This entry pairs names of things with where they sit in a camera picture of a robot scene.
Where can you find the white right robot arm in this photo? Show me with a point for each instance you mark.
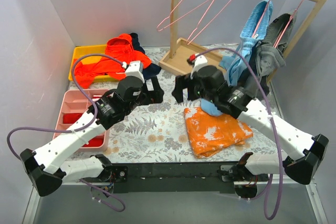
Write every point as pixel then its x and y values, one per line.
pixel 301 152

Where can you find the grey shorts on hanger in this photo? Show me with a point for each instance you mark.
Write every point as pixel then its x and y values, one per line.
pixel 265 58

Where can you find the navy blue garment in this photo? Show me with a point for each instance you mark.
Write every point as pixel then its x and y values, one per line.
pixel 152 69

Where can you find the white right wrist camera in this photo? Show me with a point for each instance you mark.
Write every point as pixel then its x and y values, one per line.
pixel 197 61

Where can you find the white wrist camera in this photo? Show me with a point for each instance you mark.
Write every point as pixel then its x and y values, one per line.
pixel 134 69
pixel 197 61

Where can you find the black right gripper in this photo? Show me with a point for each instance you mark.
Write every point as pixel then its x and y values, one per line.
pixel 187 89

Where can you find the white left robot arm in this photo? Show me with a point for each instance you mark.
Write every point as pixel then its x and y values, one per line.
pixel 47 167

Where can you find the aluminium frame rail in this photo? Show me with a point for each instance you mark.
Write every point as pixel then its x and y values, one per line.
pixel 76 203

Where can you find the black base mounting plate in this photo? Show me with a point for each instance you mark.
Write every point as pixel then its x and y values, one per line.
pixel 179 177

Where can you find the red white striped cloth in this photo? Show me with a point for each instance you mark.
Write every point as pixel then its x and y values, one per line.
pixel 96 97

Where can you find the light blue shorts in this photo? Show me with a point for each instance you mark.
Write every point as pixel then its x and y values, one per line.
pixel 237 73

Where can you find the pink hanger holding grey shorts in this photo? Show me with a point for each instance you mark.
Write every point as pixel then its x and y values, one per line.
pixel 286 26

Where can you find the bright orange shorts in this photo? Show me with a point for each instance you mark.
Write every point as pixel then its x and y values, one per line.
pixel 97 68

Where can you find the orange tie-dye shorts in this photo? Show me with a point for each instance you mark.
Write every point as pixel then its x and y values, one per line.
pixel 209 135

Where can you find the red folded cloth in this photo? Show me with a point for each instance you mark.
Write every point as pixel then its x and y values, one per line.
pixel 70 118

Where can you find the red cloth in front compartment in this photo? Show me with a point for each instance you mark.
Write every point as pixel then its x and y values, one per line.
pixel 94 142

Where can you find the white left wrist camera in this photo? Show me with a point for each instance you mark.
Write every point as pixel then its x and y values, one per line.
pixel 134 69

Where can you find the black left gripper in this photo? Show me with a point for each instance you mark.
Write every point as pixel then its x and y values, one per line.
pixel 151 92

